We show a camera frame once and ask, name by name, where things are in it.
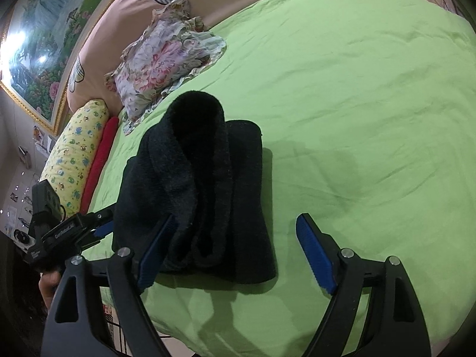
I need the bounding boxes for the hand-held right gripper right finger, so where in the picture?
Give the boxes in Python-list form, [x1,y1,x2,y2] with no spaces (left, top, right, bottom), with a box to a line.
[296,213,432,357]

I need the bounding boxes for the floral ruffled cloth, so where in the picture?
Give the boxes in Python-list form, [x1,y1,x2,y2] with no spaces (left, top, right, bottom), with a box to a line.
[104,0,227,136]

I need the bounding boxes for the gold framed landscape painting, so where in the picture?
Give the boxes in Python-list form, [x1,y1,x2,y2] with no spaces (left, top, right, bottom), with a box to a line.
[0,0,157,136]

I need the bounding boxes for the person's left hand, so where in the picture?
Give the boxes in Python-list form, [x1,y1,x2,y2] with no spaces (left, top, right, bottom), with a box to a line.
[38,271,62,306]

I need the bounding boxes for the green bed sheet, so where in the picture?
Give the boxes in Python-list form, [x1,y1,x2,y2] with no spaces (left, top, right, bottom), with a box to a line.
[80,0,476,356]

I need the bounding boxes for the red pillow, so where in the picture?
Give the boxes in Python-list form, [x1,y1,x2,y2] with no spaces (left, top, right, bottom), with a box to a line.
[80,116,120,214]

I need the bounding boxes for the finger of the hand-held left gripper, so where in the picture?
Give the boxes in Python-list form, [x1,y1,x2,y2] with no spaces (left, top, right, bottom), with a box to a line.
[76,208,114,228]
[81,221,114,249]

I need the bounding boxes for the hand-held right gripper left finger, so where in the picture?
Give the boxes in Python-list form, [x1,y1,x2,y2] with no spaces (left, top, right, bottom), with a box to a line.
[40,214,175,357]

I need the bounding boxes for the wall photos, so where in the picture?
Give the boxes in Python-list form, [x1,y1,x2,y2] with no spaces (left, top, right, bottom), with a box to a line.
[0,124,53,247]

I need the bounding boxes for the yellow printed pillow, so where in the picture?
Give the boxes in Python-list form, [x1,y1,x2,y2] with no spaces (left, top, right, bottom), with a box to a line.
[39,98,110,212]

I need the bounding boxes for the pink plaid-heart headboard cushion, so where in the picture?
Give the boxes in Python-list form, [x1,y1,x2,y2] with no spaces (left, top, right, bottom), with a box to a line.
[67,0,335,112]

